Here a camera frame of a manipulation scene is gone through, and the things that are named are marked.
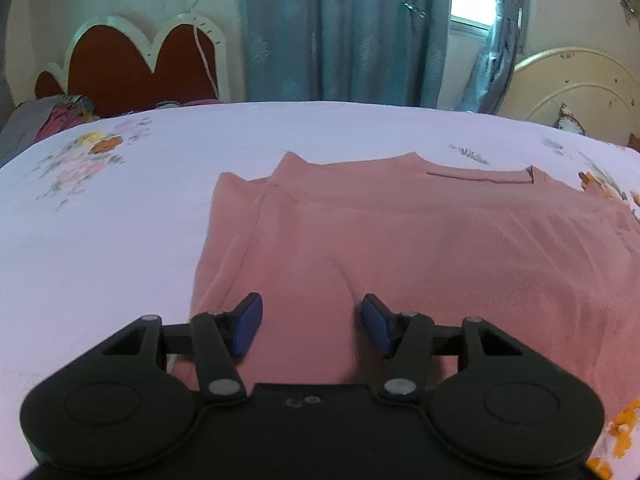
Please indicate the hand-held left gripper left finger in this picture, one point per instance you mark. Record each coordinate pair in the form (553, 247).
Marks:
(247, 322)

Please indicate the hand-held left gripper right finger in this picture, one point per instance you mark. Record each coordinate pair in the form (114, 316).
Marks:
(375, 325)

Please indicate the pink sweater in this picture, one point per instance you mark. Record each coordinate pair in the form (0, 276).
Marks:
(400, 240)

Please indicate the pile of clothes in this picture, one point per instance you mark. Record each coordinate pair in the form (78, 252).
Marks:
(45, 120)

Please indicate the floral bed sheet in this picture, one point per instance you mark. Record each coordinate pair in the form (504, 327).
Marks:
(125, 235)

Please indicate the small brown patterned pillow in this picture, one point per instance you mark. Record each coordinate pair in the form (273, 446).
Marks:
(570, 121)

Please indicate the red scalloped headboard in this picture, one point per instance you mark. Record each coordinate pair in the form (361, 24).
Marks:
(115, 70)

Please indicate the wide blue curtain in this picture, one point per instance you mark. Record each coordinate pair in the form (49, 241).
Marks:
(340, 35)

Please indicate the tied blue curtain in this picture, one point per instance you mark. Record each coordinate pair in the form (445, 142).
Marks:
(500, 60)

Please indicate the cream round headboard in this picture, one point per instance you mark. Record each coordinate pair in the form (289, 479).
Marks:
(590, 95)

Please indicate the large brown patterned pillow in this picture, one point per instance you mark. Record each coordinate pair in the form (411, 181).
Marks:
(635, 142)

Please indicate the dark curtain clip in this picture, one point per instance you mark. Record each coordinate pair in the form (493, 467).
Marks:
(415, 8)

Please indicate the glass wall lamp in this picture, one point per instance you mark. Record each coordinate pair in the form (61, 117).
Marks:
(631, 4)

